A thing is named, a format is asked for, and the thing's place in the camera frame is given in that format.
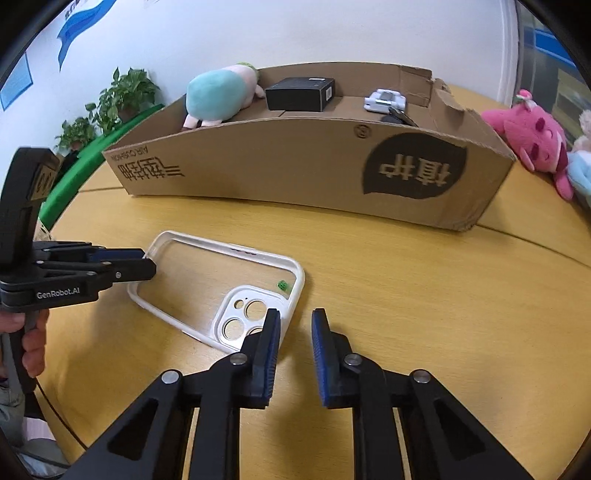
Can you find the white clear phone case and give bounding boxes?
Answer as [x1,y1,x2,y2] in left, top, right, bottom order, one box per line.
[127,230,305,353]

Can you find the black sunglasses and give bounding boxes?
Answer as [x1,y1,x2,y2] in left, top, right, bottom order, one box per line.
[381,107,418,127]

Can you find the grey folding phone stand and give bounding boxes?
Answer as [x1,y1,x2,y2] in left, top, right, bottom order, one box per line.
[363,89,407,114]

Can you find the person's left hand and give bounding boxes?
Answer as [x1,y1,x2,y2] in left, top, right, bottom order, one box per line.
[0,310,50,378]

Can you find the potted green plant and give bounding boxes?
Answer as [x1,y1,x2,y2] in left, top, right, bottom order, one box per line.
[85,68,160,134]
[55,117,96,151]

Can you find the teal and pink plush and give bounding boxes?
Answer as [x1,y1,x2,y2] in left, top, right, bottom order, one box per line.
[182,62,266,130]

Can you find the small black box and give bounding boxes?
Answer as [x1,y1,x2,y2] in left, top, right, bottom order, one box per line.
[266,77,335,112]

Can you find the brown cardboard box tray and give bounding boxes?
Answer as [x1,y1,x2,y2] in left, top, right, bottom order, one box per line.
[104,62,516,231]

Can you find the blue and white plush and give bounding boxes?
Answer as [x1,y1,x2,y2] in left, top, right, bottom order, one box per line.
[567,150,591,207]

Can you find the pink bear plush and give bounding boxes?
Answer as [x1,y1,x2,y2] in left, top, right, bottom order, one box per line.
[481,89,574,201]

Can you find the beige fluffy plush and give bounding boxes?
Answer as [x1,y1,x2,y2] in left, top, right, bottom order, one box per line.
[572,110,591,152]

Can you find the blue framed wall poster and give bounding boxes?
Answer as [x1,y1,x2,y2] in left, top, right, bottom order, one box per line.
[1,53,33,111]

